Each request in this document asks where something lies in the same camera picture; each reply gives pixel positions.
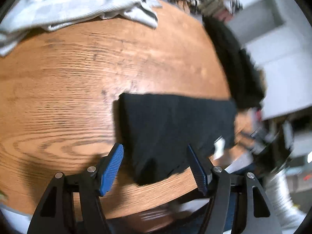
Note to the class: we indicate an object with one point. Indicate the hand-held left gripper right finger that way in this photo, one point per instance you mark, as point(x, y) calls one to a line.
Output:
point(197, 170)

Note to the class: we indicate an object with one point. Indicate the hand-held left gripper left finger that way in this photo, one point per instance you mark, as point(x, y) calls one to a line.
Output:
point(112, 168)

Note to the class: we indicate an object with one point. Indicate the black garment with white label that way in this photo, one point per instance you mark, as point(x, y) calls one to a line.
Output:
point(175, 126)

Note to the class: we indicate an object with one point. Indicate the black fleece garment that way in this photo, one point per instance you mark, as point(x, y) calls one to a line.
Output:
point(234, 61)

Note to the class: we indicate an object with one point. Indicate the person's right forearm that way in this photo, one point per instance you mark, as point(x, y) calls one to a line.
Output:
point(282, 199)

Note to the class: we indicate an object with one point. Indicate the grey white knit sweater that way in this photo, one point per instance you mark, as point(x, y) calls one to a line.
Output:
point(61, 2)

